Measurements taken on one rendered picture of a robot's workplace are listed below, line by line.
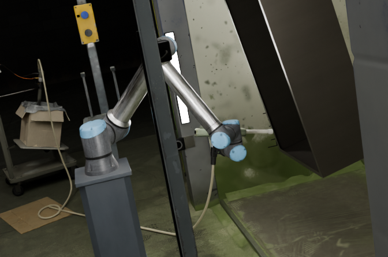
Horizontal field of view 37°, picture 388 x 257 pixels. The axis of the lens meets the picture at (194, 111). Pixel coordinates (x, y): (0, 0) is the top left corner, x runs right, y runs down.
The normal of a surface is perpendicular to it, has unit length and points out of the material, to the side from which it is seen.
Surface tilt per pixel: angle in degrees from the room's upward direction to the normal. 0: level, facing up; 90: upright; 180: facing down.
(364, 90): 90
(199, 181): 90
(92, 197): 90
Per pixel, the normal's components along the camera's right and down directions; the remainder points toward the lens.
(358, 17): -0.96, 0.21
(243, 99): 0.20, 0.18
